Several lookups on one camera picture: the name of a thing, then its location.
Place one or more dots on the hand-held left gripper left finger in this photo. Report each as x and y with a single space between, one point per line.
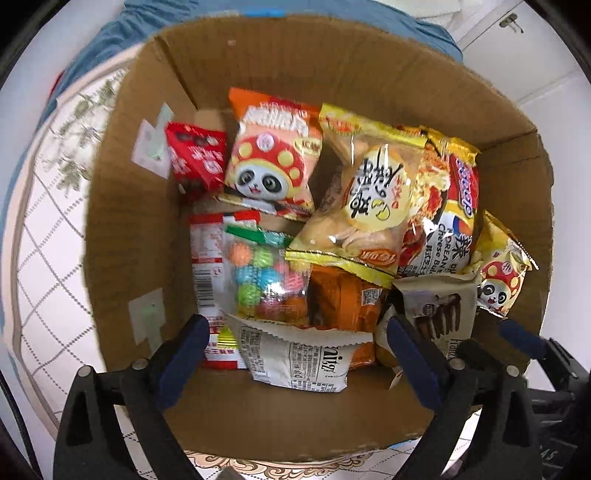
182 360

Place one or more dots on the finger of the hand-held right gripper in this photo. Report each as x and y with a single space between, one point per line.
524 336

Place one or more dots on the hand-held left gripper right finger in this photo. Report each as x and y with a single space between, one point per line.
415 360

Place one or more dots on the red and white snack packet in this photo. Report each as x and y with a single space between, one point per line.
205 258

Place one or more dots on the beige snack packet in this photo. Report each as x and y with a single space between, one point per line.
295 360

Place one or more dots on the cardboard box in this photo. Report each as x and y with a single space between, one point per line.
323 60

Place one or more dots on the beige chocolate stick packet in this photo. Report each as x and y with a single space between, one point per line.
443 304

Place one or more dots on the small yellow panda packet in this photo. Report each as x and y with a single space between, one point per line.
501 272

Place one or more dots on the colourful candy ball bag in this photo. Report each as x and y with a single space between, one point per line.
258 277

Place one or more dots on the yellow noodle packet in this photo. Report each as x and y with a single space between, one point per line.
450 207

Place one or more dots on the yellow cracker bag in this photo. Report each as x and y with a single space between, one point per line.
364 198

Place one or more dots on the white quilted blanket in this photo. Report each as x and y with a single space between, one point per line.
41 240

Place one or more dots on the small red snack packet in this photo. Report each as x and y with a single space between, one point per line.
196 157

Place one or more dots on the orange panda snack packet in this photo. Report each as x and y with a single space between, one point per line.
272 161

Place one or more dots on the white cabinet door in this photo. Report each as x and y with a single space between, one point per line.
521 55

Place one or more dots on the red cloth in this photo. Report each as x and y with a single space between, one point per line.
57 83

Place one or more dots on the blue bedding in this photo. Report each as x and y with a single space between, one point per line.
120 32

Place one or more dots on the pale cloth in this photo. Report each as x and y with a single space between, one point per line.
438 7

